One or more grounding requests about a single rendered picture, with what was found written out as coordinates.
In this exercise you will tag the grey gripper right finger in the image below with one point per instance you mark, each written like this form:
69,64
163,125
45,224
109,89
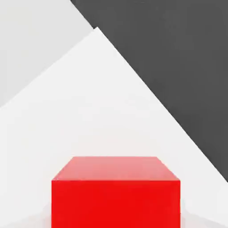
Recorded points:
186,220

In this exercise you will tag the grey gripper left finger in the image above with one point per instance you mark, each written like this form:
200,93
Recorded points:
46,220

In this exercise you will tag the small red cube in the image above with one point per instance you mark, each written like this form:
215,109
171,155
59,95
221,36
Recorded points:
115,203

